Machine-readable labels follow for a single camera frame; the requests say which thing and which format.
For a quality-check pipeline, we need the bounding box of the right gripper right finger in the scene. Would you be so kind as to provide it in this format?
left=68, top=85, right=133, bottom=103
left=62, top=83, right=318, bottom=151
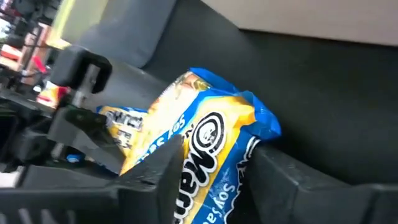
left=247, top=144, right=398, bottom=224

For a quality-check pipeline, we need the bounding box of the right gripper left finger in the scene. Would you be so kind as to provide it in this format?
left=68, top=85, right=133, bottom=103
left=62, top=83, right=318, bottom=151
left=0, top=133, right=185, bottom=224

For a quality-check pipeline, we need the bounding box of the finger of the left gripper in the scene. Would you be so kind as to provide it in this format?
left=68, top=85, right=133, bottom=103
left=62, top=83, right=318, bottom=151
left=46, top=105, right=126, bottom=175
left=49, top=45, right=113, bottom=95

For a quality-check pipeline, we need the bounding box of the red beef ramen packet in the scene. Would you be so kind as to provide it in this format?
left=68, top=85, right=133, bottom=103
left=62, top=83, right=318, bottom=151
left=36, top=83, right=70, bottom=107

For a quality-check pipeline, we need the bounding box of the blue soy sauce ramen packet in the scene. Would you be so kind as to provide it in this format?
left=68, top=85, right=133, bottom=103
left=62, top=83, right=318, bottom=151
left=119, top=67, right=282, bottom=224
left=95, top=105, right=149, bottom=158

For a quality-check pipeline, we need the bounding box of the dark grey plastic bin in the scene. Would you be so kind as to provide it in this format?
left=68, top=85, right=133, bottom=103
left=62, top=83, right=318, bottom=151
left=73, top=0, right=178, bottom=69

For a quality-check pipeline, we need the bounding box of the black table mat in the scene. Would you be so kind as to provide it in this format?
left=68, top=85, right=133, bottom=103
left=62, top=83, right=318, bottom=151
left=141, top=0, right=398, bottom=187

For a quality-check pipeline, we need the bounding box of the white plastic bin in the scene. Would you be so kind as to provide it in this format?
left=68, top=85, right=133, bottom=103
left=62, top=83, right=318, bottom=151
left=200, top=0, right=398, bottom=47

